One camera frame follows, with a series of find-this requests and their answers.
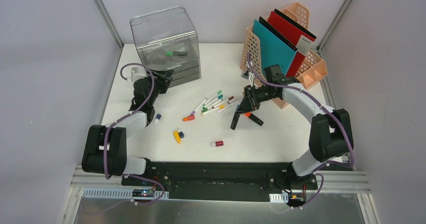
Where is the dark red cap marker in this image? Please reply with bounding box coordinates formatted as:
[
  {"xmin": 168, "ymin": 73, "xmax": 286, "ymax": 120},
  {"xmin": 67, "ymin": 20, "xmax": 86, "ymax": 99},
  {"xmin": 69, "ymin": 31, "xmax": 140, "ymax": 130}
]
[{"xmin": 213, "ymin": 96, "xmax": 234, "ymax": 108}]

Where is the teal cap marker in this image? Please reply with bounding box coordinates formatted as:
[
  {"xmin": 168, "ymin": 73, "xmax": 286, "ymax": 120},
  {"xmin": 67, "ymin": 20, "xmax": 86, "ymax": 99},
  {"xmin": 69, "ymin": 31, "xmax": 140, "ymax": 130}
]
[{"xmin": 204, "ymin": 94, "xmax": 223, "ymax": 108}]

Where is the orange red short marker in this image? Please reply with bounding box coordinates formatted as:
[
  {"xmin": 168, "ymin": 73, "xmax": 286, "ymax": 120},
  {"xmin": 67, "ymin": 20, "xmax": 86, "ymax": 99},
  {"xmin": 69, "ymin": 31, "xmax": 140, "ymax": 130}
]
[{"xmin": 182, "ymin": 115, "xmax": 195, "ymax": 122}]

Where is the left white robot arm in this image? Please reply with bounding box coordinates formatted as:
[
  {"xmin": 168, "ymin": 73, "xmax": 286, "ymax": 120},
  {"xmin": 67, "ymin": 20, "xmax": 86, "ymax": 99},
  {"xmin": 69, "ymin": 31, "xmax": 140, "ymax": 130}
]
[{"xmin": 81, "ymin": 70, "xmax": 173, "ymax": 186}]

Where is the brown cap marker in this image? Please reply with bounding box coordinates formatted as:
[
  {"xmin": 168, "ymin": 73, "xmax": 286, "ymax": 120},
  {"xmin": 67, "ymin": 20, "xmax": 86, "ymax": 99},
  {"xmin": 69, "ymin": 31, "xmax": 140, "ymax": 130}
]
[{"xmin": 228, "ymin": 95, "xmax": 243, "ymax": 104}]

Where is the purple cap marker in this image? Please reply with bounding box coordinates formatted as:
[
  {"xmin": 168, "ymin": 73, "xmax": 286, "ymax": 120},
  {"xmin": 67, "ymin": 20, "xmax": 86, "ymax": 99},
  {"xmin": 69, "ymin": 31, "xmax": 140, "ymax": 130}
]
[{"xmin": 190, "ymin": 98, "xmax": 207, "ymax": 116}]

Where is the teal folder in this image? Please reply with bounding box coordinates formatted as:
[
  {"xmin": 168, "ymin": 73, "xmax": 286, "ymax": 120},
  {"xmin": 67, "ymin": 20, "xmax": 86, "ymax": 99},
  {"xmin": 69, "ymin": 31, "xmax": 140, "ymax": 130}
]
[{"xmin": 252, "ymin": 17, "xmax": 297, "ymax": 74}]

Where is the yellow cap marker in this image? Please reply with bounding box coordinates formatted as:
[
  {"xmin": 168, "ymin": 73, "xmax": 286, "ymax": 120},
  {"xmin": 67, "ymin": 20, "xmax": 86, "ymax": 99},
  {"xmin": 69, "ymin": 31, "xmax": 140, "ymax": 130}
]
[{"xmin": 201, "ymin": 104, "xmax": 225, "ymax": 116}]

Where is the clear grey drawer organizer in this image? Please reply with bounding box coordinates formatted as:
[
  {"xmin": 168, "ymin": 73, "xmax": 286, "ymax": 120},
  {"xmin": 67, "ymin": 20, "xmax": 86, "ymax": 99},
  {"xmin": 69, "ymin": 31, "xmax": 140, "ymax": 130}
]
[{"xmin": 130, "ymin": 6, "xmax": 201, "ymax": 86}]

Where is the orange cap black highlighter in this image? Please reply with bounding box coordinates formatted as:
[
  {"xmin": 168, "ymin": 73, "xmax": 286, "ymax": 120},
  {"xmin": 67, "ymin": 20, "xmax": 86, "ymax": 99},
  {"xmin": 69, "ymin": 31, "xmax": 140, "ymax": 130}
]
[{"xmin": 244, "ymin": 113, "xmax": 264, "ymax": 126}]

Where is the red folder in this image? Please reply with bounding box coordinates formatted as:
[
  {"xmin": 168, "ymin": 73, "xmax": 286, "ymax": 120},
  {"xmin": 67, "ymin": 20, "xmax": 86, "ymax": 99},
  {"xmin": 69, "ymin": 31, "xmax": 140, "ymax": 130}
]
[{"xmin": 267, "ymin": 9, "xmax": 316, "ymax": 77}]

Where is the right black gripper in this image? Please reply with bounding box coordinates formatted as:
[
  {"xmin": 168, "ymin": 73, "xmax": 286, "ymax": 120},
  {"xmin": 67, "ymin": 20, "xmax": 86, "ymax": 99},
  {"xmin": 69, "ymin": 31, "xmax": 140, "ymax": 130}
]
[{"xmin": 236, "ymin": 84, "xmax": 278, "ymax": 115}]

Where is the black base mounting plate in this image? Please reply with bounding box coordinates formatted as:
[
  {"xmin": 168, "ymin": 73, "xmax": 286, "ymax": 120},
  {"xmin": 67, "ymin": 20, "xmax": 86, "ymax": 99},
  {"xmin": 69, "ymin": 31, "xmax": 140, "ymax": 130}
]
[{"xmin": 142, "ymin": 161, "xmax": 317, "ymax": 202}]

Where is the blue white small bottle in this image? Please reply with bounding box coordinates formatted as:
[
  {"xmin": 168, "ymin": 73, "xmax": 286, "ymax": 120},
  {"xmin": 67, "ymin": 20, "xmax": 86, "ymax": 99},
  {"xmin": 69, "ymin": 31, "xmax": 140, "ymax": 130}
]
[{"xmin": 154, "ymin": 114, "xmax": 162, "ymax": 124}]

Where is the peach plastic file rack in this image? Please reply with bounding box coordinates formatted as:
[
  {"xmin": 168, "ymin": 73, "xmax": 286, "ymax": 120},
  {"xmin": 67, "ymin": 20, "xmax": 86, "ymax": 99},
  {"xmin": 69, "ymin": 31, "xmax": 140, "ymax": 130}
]
[{"xmin": 240, "ymin": 2, "xmax": 328, "ymax": 89}]

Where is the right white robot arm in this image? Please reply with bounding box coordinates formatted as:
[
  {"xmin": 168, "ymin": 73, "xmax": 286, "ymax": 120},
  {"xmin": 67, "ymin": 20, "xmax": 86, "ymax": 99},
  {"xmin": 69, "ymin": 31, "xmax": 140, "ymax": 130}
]
[{"xmin": 231, "ymin": 64, "xmax": 354, "ymax": 189}]

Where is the blue cap black highlighter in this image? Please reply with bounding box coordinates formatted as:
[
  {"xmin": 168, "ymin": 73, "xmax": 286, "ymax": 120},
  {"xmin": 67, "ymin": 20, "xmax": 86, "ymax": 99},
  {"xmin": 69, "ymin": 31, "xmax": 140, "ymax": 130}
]
[{"xmin": 230, "ymin": 111, "xmax": 241, "ymax": 130}]

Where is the green cap black highlighter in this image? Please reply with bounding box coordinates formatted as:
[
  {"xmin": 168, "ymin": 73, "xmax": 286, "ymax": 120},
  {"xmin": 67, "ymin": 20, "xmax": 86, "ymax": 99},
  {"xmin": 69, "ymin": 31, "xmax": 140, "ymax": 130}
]
[{"xmin": 166, "ymin": 51, "xmax": 188, "ymax": 57}]

